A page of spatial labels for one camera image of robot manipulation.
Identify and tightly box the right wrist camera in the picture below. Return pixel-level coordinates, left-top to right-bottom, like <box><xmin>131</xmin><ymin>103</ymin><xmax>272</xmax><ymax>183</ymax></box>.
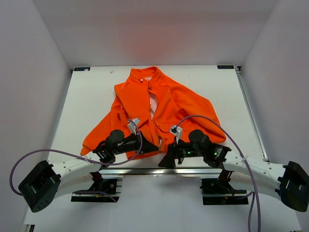
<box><xmin>169</xmin><ymin>125</ymin><xmax>183</xmax><ymax>144</ymax></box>

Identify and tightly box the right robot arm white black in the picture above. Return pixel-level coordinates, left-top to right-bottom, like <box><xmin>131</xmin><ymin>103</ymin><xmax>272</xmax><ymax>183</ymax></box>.
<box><xmin>158</xmin><ymin>130</ymin><xmax>309</xmax><ymax>212</ymax></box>

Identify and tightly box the aluminium table edge rail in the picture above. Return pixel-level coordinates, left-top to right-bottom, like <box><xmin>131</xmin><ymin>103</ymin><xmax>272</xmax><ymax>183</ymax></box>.
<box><xmin>44</xmin><ymin>166</ymin><xmax>273</xmax><ymax>176</ymax></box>

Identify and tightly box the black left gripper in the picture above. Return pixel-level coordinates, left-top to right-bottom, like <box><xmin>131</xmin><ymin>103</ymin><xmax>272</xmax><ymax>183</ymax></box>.
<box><xmin>113</xmin><ymin>131</ymin><xmax>158</xmax><ymax>155</ymax></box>

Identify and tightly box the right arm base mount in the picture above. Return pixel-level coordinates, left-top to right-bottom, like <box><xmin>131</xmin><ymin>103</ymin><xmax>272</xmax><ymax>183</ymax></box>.
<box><xmin>200</xmin><ymin>170</ymin><xmax>249</xmax><ymax>205</ymax></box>

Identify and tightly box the blue label sticker right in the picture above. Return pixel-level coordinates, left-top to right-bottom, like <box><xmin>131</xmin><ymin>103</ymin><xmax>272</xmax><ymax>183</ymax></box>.
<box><xmin>217</xmin><ymin>65</ymin><xmax>234</xmax><ymax>69</ymax></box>

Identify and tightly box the blue label sticker left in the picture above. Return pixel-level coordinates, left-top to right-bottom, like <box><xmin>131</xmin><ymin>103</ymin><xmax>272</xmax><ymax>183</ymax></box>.
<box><xmin>73</xmin><ymin>67</ymin><xmax>90</xmax><ymax>72</ymax></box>

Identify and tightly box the orange jacket with pink lining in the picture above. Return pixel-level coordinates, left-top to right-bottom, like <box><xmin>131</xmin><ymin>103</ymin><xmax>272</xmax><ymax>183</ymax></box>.
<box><xmin>80</xmin><ymin>67</ymin><xmax>226</xmax><ymax>156</ymax></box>

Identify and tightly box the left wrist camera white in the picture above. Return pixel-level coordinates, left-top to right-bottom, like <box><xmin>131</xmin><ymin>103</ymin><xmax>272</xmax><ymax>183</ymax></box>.
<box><xmin>127</xmin><ymin>118</ymin><xmax>140</xmax><ymax>134</ymax></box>

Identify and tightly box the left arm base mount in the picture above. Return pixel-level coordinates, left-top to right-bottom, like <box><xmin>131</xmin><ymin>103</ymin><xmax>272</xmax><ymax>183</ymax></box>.
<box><xmin>71</xmin><ymin>172</ymin><xmax>122</xmax><ymax>203</ymax></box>

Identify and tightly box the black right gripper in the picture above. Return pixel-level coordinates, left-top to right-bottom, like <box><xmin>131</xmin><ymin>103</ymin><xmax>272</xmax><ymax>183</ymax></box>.
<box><xmin>158</xmin><ymin>136</ymin><xmax>205</xmax><ymax>168</ymax></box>

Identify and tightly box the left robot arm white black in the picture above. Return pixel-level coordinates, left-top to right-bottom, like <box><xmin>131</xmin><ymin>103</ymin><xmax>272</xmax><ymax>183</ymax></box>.
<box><xmin>18</xmin><ymin>130</ymin><xmax>159</xmax><ymax>213</ymax></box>

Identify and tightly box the blue label sticker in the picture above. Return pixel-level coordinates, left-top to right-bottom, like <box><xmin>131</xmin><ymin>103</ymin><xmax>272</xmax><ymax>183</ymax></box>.
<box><xmin>73</xmin><ymin>67</ymin><xmax>90</xmax><ymax>72</ymax></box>
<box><xmin>217</xmin><ymin>65</ymin><xmax>234</xmax><ymax>69</ymax></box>

